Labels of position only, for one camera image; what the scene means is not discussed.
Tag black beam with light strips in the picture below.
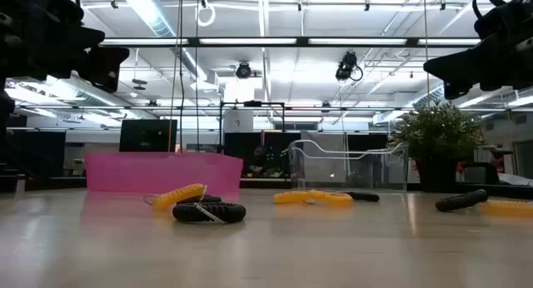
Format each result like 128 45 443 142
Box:
99 37 482 48

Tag black aluminium rig frame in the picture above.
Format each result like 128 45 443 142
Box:
0 176 533 200

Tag black partition panel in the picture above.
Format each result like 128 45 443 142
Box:
7 131 67 177
223 132 301 180

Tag black chair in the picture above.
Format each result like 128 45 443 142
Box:
457 145 516 186

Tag black computer monitor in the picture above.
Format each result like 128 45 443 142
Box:
119 119 178 152

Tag black hanging cable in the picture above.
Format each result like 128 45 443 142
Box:
423 0 431 110
195 0 200 152
178 0 185 152

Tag black metal frame stand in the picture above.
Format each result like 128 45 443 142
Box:
218 99 287 154

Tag pink plastic bin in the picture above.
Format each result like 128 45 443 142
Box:
85 151 245 196

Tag tan hanging cord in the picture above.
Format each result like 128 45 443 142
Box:
167 0 182 152

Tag green potted plant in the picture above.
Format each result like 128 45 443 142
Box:
386 99 486 193

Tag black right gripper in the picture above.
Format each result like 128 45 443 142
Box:
422 0 533 101

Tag clear plastic bin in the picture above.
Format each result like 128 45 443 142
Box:
286 139 409 192

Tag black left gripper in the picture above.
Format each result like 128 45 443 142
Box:
0 0 131 94

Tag yellow spring keychain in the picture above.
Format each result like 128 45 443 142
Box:
306 189 355 208
143 182 208 211
481 199 533 217
272 190 312 205

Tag white looped cable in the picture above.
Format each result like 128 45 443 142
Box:
196 0 217 27

